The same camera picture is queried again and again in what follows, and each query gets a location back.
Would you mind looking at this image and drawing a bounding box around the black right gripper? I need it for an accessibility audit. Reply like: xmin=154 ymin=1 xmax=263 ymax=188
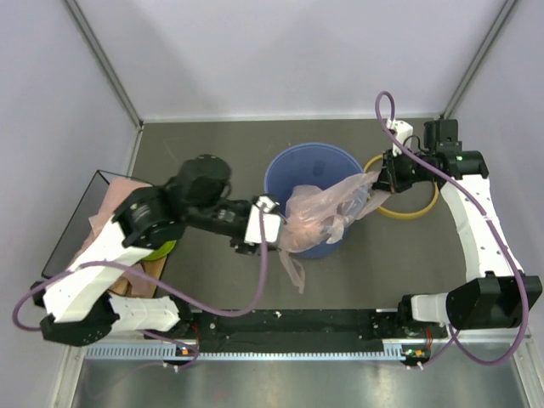
xmin=372 ymin=144 xmax=434 ymax=194

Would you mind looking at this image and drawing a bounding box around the yellow bin rim ring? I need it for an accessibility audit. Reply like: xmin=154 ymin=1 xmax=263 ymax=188
xmin=361 ymin=154 xmax=440 ymax=221

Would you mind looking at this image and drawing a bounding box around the pink plastic trash bag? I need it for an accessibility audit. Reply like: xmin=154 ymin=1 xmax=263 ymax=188
xmin=68 ymin=177 xmax=154 ymax=298
xmin=279 ymin=172 xmax=391 ymax=293

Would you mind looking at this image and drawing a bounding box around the blue trash bin yellow rim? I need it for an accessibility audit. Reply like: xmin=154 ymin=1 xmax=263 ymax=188
xmin=263 ymin=142 xmax=369 ymax=261

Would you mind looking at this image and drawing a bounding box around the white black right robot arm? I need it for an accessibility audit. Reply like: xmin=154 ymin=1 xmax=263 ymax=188
xmin=374 ymin=119 xmax=542 ymax=337

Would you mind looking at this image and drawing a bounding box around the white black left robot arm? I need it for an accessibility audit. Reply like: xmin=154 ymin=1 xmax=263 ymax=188
xmin=37 ymin=155 xmax=281 ymax=347

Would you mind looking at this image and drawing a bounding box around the green plate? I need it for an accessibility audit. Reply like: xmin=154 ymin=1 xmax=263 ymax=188
xmin=142 ymin=241 xmax=177 ymax=262

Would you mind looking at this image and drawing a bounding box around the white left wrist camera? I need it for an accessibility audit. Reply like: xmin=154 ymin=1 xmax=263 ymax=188
xmin=244 ymin=195 xmax=284 ymax=247

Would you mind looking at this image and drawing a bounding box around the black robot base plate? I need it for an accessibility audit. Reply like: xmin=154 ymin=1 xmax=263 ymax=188
xmin=144 ymin=308 xmax=452 ymax=353

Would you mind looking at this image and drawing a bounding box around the black wire frame shelf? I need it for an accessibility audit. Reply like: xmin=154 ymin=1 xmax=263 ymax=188
xmin=40 ymin=169 xmax=182 ymax=298

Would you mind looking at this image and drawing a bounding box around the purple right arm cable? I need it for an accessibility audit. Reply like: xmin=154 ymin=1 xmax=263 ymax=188
xmin=374 ymin=90 xmax=531 ymax=367

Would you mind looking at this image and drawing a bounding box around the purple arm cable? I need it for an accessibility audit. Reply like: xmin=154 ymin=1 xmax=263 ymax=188
xmin=374 ymin=90 xmax=531 ymax=367
xmin=11 ymin=216 xmax=270 ymax=369

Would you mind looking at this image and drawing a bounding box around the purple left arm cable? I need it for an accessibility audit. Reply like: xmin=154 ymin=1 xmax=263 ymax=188
xmin=11 ymin=216 xmax=270 ymax=369

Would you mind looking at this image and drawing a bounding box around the grey slotted cable duct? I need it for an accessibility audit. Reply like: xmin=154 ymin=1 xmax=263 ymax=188
xmin=86 ymin=343 xmax=178 ymax=360

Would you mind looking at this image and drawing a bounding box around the aluminium frame rail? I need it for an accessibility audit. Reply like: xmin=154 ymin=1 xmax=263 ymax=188
xmin=50 ymin=307 xmax=536 ymax=408

